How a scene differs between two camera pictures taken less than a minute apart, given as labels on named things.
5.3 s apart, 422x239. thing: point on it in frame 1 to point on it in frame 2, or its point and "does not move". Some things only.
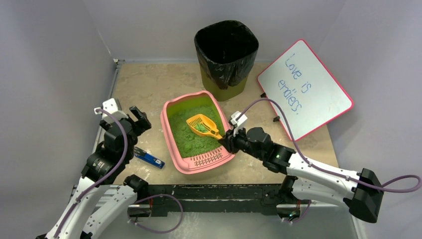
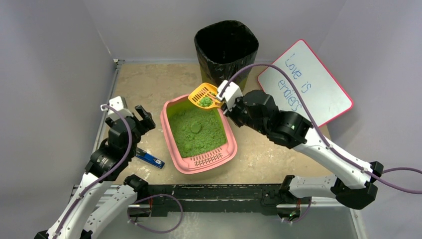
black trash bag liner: (226, 50) does not move
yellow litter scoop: (201, 124) to (205, 96)
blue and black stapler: (142, 154) does not move
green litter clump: (200, 127) to (205, 101)
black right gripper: (231, 141) to (227, 109)
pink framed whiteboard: (308, 94) does not move
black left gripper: (132, 121) does not move
